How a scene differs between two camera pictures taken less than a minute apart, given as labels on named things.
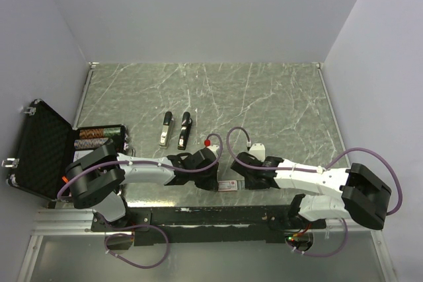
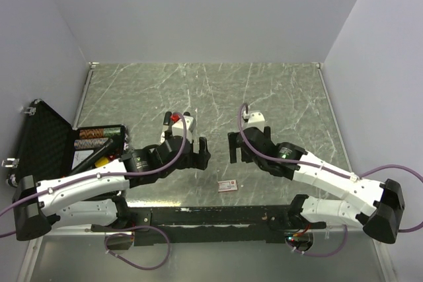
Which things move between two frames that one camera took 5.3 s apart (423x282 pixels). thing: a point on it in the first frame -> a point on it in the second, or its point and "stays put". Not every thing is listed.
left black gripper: [211, 184] -> [197, 160]
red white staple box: [225, 185] stays put
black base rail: [209, 225] stays put
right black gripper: [250, 185] -> [234, 144]
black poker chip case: [47, 144] stays put
